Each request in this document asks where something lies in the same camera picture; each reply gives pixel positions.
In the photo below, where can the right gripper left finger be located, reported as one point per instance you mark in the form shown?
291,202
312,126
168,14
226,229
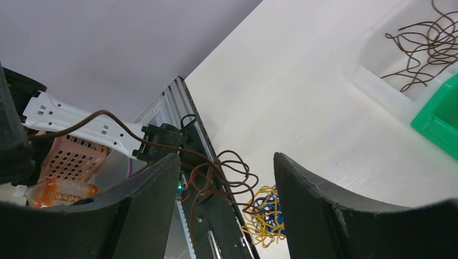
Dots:
129,220

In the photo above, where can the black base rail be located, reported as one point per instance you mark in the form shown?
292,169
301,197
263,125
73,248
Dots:
211,225

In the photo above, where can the orange labelled plastic bottle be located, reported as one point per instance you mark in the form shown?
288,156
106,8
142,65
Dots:
54,192

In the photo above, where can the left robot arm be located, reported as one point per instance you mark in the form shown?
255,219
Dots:
29,113

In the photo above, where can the pink perforated basket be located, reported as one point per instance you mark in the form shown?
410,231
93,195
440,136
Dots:
72,158

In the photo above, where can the green plastic bin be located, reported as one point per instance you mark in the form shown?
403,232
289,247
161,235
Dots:
437,120

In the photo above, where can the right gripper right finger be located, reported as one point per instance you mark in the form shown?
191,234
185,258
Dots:
324,220

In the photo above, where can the clear plastic bin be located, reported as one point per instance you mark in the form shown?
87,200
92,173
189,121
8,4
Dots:
407,55

